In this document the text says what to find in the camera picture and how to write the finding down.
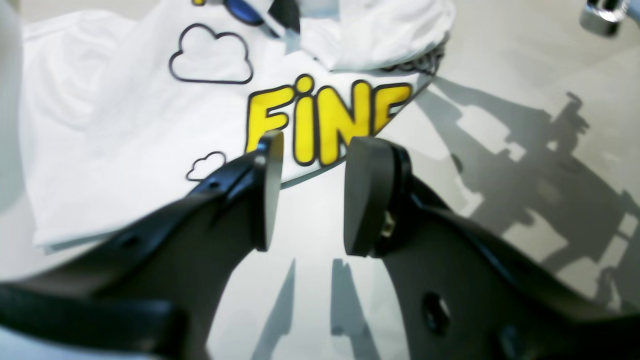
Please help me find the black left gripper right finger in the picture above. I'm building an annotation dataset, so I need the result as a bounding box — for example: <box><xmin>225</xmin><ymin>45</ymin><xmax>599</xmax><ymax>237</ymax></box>
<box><xmin>343</xmin><ymin>136</ymin><xmax>639</xmax><ymax>360</ymax></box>

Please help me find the white printed t-shirt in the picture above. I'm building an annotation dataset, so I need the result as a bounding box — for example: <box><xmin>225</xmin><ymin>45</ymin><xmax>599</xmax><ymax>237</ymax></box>
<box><xmin>19</xmin><ymin>0</ymin><xmax>457</xmax><ymax>248</ymax></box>

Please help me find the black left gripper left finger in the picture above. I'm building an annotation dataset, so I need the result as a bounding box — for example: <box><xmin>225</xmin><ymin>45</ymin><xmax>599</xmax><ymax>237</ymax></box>
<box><xmin>1</xmin><ymin>130</ymin><xmax>284</xmax><ymax>360</ymax></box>

